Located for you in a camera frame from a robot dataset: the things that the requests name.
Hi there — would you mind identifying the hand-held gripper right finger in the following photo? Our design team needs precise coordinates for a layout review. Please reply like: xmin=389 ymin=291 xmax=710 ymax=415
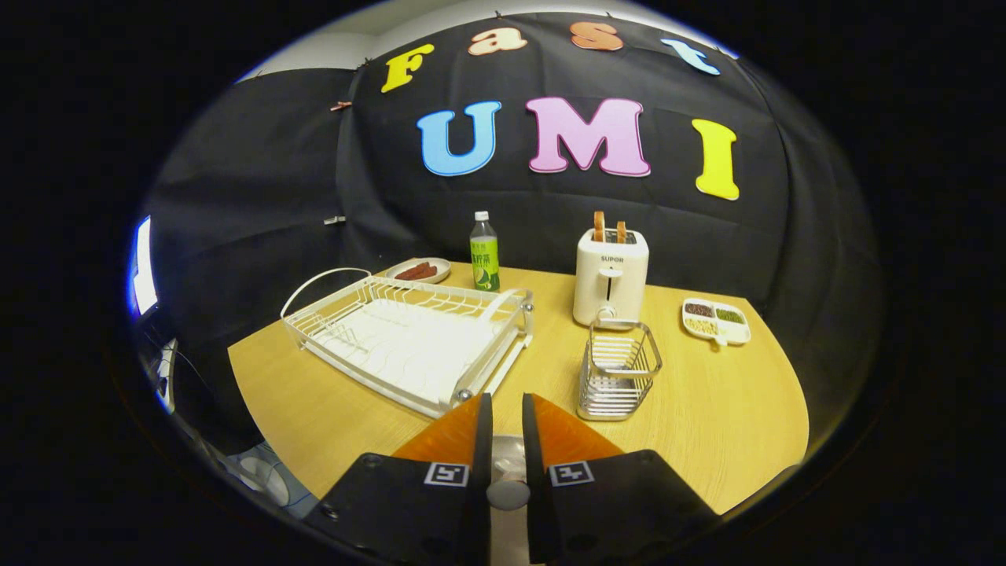
xmin=521 ymin=393 xmax=722 ymax=565

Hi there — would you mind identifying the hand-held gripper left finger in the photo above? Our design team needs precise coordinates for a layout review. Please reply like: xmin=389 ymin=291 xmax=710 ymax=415
xmin=303 ymin=393 xmax=494 ymax=566

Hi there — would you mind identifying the white plate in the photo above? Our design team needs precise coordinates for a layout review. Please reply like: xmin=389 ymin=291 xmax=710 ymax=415
xmin=489 ymin=434 xmax=527 ymax=566

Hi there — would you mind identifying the spoon with pink handle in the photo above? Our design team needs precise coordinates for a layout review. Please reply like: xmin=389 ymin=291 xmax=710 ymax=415
xmin=486 ymin=478 xmax=532 ymax=512

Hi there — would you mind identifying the metal wire basket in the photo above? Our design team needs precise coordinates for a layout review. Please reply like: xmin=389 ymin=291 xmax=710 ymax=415
xmin=577 ymin=318 xmax=663 ymax=422

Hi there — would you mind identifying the white wire dish rack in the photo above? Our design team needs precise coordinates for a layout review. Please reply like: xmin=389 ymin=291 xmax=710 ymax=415
xmin=281 ymin=267 xmax=535 ymax=419

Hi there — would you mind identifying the small beige dish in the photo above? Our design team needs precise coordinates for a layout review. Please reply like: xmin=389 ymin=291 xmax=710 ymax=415
xmin=385 ymin=257 xmax=452 ymax=285

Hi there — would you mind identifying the white divided bean dish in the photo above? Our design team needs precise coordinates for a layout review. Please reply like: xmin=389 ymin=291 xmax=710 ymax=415
xmin=681 ymin=297 xmax=752 ymax=347

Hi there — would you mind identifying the white toaster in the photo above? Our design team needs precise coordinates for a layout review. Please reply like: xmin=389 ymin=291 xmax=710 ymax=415
xmin=572 ymin=227 xmax=650 ymax=329

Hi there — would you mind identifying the green label drink bottle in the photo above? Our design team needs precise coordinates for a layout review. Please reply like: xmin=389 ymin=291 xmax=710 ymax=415
xmin=469 ymin=211 xmax=501 ymax=292

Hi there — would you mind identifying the white round object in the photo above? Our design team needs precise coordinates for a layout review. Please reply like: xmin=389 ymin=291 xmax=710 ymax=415
xmin=236 ymin=452 xmax=292 ymax=508

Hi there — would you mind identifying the black backdrop cloth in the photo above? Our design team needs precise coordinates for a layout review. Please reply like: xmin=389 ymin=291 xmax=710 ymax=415
xmin=145 ymin=12 xmax=877 ymax=457

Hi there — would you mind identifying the bright screen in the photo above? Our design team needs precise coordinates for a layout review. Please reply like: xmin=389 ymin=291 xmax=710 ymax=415
xmin=128 ymin=215 xmax=160 ymax=318

